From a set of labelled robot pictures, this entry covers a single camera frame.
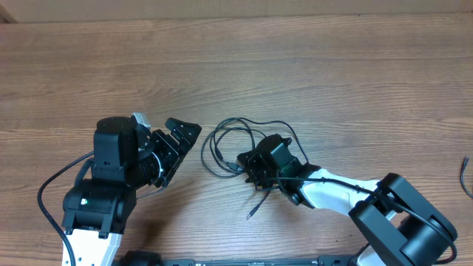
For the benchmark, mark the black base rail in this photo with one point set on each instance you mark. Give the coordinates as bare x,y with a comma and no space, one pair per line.
145,258

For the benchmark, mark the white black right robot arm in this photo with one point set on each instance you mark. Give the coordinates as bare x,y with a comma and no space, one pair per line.
400,225

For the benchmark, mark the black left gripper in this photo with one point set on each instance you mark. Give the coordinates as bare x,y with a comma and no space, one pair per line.
171,151

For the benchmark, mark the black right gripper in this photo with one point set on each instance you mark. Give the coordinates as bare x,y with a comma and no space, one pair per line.
250,163

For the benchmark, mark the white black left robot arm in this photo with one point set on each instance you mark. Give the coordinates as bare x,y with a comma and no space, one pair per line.
127,156

